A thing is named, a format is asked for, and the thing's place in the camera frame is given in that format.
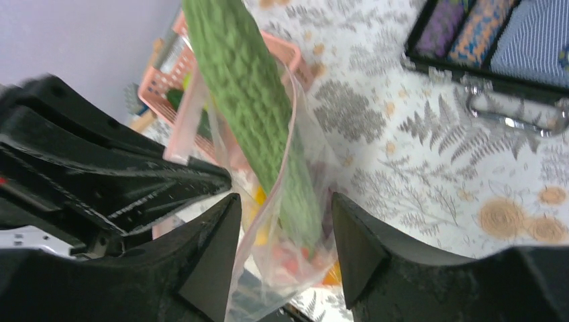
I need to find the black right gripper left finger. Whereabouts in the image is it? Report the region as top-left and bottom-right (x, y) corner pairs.
(1, 193), (242, 321)

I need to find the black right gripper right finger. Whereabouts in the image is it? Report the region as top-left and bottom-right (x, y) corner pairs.
(331, 193), (568, 321)

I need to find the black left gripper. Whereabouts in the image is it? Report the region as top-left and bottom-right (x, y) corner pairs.
(1, 74), (231, 256)

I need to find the red orange mango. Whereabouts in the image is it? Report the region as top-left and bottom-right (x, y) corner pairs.
(272, 245), (342, 287)

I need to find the clear zip top bag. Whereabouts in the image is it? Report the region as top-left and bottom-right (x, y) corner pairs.
(164, 65), (340, 321)

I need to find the yellow lemon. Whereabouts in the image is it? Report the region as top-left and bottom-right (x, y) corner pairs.
(250, 185), (270, 247)

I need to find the pink plastic basket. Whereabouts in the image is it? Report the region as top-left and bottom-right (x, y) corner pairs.
(136, 11), (314, 172)

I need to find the floral table mat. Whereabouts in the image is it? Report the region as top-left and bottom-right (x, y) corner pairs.
(142, 0), (569, 322)

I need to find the black poker chip case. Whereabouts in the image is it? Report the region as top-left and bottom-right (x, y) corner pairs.
(402, 1), (568, 138)

